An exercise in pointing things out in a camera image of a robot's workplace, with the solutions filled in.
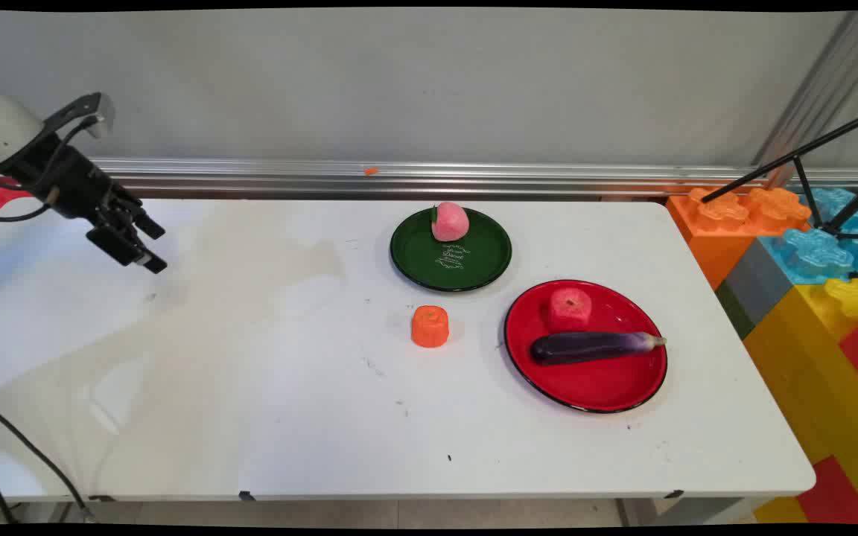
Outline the red toy apple piece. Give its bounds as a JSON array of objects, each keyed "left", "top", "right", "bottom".
[{"left": 547, "top": 287, "right": 594, "bottom": 334}]

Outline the dark green round plate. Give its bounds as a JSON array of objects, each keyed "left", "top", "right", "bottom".
[{"left": 390, "top": 206, "right": 513, "bottom": 293}]

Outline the grey table leg frame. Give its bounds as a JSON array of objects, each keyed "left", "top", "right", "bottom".
[{"left": 619, "top": 497, "right": 743, "bottom": 526}]

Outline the purple toy eggplant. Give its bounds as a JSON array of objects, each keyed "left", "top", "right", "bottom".
[{"left": 530, "top": 331, "right": 667, "bottom": 366}]

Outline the red round plate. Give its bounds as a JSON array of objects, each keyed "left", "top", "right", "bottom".
[{"left": 503, "top": 279, "right": 669, "bottom": 414}]

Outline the yellow giant building block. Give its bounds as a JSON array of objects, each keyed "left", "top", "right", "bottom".
[{"left": 742, "top": 278, "right": 858, "bottom": 522}]

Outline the blue giant building block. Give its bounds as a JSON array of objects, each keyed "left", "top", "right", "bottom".
[{"left": 760, "top": 186, "right": 858, "bottom": 285}]

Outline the black cable with metal connector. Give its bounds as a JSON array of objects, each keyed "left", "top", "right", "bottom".
[{"left": 0, "top": 186, "right": 96, "bottom": 522}]

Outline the orange toy carrot piece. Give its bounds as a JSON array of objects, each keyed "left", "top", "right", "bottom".
[{"left": 410, "top": 305, "right": 451, "bottom": 349}]

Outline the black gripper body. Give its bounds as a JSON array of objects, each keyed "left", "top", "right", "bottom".
[{"left": 3, "top": 131, "right": 141, "bottom": 226}]

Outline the aluminium rail along wall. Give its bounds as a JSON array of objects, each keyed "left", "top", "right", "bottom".
[{"left": 0, "top": 156, "right": 858, "bottom": 200}]

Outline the orange giant building block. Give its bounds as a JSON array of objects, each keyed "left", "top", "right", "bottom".
[{"left": 666, "top": 186, "right": 813, "bottom": 291}]

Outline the dark green giant building block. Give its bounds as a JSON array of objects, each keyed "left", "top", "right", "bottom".
[{"left": 714, "top": 279, "right": 754, "bottom": 339}]

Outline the pink toy peach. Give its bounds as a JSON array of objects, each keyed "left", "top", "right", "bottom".
[{"left": 431, "top": 202, "right": 470, "bottom": 243}]

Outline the grey giant building block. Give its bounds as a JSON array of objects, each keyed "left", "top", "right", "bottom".
[{"left": 723, "top": 238, "right": 795, "bottom": 328}]

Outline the black tripod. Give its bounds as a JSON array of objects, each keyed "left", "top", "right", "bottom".
[{"left": 701, "top": 104, "right": 858, "bottom": 240}]

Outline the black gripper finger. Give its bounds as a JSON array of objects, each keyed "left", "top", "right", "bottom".
[
  {"left": 111, "top": 198, "right": 167, "bottom": 240},
  {"left": 86, "top": 223, "right": 169, "bottom": 275}
]

